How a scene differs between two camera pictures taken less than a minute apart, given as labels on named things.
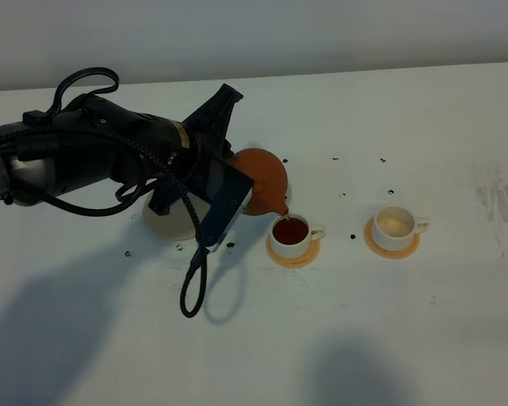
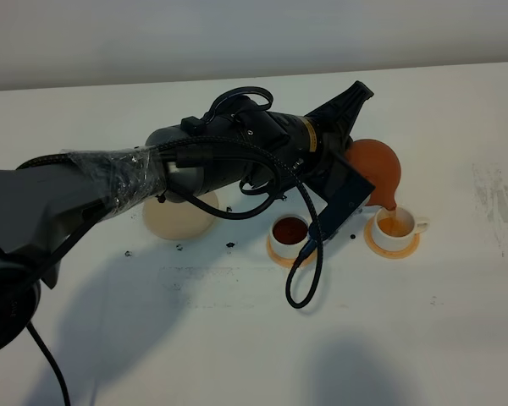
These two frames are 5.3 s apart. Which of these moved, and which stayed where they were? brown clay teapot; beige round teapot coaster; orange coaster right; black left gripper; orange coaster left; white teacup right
Moved: black left gripper; brown clay teapot
Stayed: orange coaster right; beige round teapot coaster; orange coaster left; white teacup right
